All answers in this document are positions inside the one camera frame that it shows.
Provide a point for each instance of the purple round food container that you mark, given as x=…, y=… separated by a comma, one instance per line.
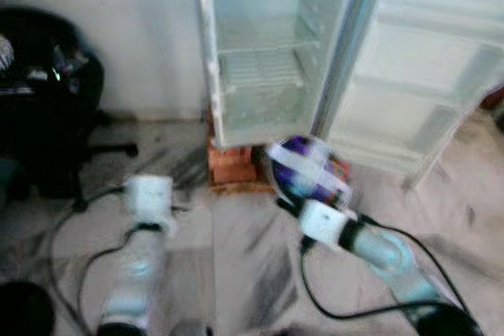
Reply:
x=295, y=175

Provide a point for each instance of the white fridge door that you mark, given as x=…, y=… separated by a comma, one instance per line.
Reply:
x=425, y=53

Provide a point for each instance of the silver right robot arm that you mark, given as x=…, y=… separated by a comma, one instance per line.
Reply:
x=386, y=249

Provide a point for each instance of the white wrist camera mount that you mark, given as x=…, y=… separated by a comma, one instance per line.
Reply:
x=324, y=222
x=150, y=198

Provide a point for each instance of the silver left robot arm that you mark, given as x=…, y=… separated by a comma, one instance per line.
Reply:
x=134, y=281

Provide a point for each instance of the red object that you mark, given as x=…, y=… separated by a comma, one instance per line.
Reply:
x=494, y=100

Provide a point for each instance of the black office chair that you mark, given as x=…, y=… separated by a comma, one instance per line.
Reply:
x=47, y=116

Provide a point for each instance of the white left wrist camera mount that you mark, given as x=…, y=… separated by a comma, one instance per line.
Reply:
x=150, y=198

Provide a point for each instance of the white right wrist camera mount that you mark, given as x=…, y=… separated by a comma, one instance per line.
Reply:
x=324, y=222

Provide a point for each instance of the black round object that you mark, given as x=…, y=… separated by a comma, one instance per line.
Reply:
x=24, y=312

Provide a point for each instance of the white fridge body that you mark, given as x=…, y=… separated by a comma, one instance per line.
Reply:
x=236, y=5

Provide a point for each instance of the orange brick stack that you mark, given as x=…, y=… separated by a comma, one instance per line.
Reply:
x=232, y=167
x=343, y=171

